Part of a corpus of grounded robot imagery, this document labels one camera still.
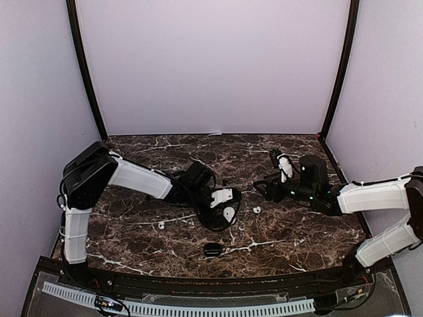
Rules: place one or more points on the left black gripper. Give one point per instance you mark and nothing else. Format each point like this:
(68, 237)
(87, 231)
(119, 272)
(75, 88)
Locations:
(215, 221)

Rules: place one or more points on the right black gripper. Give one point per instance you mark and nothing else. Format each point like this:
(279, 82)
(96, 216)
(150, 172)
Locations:
(272, 184)

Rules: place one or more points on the white earbud charging case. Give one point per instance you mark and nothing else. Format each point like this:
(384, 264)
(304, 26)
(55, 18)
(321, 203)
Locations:
(229, 214)

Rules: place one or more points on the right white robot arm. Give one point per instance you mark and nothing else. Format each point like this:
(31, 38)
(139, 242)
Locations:
(403, 192)

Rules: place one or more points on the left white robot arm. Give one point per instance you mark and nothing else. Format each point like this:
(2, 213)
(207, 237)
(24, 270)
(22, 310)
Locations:
(88, 174)

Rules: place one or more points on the black closed charging case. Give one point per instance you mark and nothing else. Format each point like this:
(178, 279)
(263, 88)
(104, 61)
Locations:
(212, 249)

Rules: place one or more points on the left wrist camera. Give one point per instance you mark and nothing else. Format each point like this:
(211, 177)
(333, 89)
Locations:
(220, 196)

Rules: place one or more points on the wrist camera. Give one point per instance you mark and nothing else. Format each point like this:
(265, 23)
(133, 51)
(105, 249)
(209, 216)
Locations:
(220, 196)
(285, 167)

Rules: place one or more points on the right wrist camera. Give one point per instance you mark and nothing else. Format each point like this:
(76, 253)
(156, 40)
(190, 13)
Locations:
(285, 167)

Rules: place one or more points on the black front frame rail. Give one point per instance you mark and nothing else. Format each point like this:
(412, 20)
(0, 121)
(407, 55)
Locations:
(249, 276)

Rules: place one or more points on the white slotted cable duct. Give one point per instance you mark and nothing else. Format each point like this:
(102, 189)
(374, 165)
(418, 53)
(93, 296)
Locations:
(133, 308)

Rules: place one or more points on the right black frame post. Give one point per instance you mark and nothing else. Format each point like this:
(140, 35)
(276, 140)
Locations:
(342, 68)

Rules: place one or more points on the black frame post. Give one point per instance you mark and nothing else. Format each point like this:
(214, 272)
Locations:
(84, 68)
(342, 68)

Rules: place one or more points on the left black frame post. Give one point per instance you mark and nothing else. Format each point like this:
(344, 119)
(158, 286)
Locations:
(84, 68)

